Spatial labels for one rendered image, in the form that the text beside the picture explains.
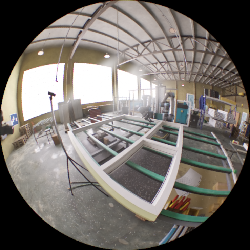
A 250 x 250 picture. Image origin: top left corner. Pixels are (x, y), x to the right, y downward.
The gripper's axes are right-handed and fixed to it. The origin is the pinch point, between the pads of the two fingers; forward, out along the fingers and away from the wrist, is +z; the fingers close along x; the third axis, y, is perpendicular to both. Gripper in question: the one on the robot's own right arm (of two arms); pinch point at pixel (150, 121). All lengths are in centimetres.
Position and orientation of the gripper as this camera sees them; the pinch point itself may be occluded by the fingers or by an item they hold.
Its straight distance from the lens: 151.8
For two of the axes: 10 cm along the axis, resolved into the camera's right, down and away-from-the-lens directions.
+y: 4.1, -3.0, -8.6
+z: 7.0, 7.1, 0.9
